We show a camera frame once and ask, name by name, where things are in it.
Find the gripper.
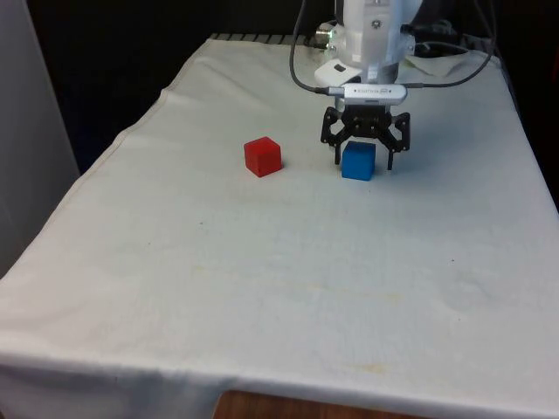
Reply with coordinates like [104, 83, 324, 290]
[320, 103, 411, 172]

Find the blue cube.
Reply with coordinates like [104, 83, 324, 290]
[341, 141, 377, 181]

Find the red cube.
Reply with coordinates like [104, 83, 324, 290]
[243, 136, 283, 177]

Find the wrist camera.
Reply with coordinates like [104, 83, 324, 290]
[329, 83, 411, 106]

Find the dark grey cable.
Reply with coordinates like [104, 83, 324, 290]
[405, 0, 499, 88]

